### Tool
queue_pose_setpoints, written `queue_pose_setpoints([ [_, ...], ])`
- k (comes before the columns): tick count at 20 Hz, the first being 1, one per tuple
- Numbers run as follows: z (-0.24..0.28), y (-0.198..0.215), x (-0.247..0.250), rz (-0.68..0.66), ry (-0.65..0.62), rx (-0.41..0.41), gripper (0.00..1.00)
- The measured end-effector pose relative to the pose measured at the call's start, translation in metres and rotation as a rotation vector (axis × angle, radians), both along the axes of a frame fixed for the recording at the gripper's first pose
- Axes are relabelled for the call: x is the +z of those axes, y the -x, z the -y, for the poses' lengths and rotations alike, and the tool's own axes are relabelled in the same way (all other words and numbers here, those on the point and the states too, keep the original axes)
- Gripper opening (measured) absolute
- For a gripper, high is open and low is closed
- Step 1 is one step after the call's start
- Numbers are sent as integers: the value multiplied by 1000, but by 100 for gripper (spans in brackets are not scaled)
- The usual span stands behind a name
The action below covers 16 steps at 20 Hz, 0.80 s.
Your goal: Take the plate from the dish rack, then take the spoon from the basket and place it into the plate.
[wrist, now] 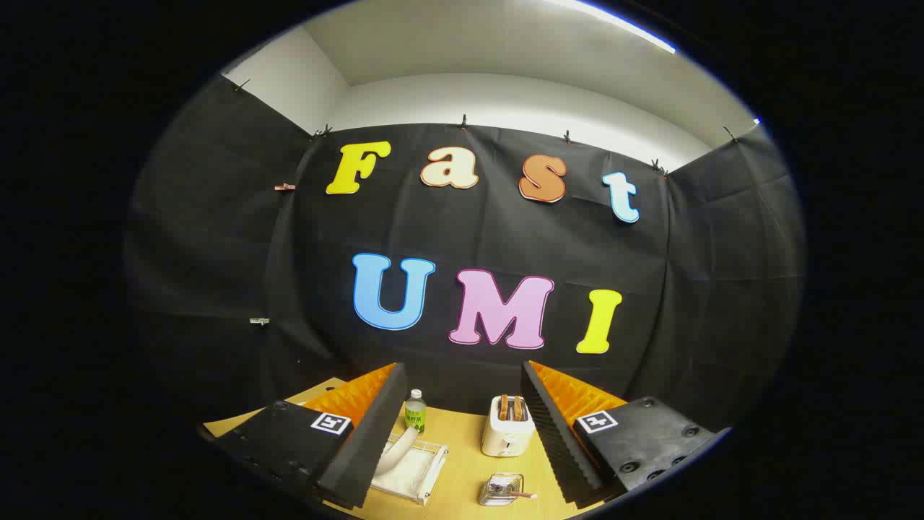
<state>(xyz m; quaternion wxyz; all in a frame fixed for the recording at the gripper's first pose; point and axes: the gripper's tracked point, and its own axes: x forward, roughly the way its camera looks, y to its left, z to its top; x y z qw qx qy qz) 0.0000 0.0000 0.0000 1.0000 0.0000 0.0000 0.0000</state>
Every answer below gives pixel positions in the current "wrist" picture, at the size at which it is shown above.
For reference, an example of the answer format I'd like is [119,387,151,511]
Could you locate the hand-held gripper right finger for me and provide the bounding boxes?
[520,360,723,506]

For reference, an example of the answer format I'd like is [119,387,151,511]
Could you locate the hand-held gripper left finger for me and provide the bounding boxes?
[206,363,409,510]

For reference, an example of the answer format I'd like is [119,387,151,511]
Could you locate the grey round plate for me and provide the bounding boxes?
[373,426,419,477]

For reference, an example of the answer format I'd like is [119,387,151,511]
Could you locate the white wire dish rack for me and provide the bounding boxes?
[370,433,449,506]

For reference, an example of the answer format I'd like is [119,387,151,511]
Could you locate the metal wire basket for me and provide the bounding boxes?
[479,473,526,507]

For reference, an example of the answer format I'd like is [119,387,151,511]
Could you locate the green tea bottle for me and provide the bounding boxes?
[404,389,427,434]

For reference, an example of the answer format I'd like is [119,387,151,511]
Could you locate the white toaster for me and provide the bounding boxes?
[481,394,536,457]

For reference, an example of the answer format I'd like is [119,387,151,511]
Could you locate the row of black clips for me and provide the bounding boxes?
[235,78,741,176]

